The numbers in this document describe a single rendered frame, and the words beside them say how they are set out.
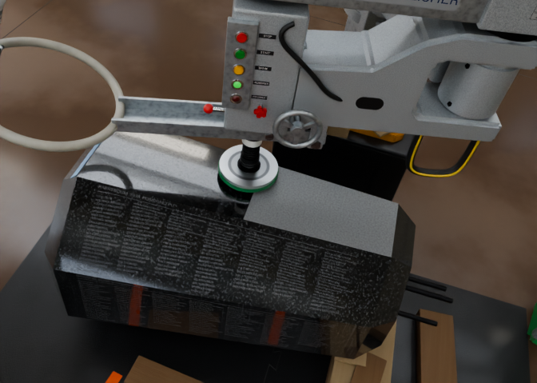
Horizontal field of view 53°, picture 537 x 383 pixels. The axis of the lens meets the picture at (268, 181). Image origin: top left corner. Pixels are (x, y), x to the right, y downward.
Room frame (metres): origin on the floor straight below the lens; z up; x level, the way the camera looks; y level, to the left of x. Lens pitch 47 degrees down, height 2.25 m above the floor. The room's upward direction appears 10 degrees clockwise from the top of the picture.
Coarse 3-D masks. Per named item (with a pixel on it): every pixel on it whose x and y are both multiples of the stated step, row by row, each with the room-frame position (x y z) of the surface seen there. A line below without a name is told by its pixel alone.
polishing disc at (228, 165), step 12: (228, 156) 1.36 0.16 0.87; (240, 156) 1.37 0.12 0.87; (264, 156) 1.39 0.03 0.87; (228, 168) 1.30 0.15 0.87; (264, 168) 1.33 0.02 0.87; (276, 168) 1.35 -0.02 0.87; (228, 180) 1.25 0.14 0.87; (240, 180) 1.26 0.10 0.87; (252, 180) 1.27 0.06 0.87; (264, 180) 1.28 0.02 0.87
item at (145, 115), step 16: (128, 112) 1.32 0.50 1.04; (144, 112) 1.33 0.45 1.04; (160, 112) 1.34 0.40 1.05; (176, 112) 1.35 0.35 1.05; (192, 112) 1.36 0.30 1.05; (128, 128) 1.23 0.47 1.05; (144, 128) 1.23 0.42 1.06; (160, 128) 1.24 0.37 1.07; (176, 128) 1.25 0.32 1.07; (192, 128) 1.25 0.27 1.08; (208, 128) 1.26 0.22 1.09; (224, 128) 1.27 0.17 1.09
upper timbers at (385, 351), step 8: (392, 328) 1.18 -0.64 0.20; (392, 336) 1.14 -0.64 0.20; (384, 344) 1.10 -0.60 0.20; (392, 344) 1.10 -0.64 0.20; (376, 352) 1.05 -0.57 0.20; (384, 352) 1.06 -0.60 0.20; (392, 352) 1.07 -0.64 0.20; (392, 360) 1.03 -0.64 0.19; (336, 368) 0.95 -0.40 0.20; (344, 368) 0.96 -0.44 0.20; (352, 368) 0.97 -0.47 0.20; (328, 376) 0.95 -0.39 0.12; (336, 376) 0.92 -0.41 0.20; (344, 376) 0.93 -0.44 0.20; (384, 376) 0.96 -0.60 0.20
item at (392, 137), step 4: (356, 132) 1.77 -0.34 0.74; (360, 132) 1.77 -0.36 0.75; (364, 132) 1.77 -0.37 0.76; (368, 132) 1.76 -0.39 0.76; (372, 132) 1.76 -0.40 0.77; (372, 136) 1.76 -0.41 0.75; (376, 136) 1.76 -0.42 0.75; (384, 136) 1.75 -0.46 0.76; (388, 136) 1.75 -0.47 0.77; (392, 136) 1.75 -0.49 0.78; (396, 136) 1.75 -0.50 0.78; (400, 136) 1.76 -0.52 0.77; (384, 140) 1.76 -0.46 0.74; (388, 140) 1.75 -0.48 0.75; (392, 140) 1.75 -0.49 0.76; (396, 140) 1.76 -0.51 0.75
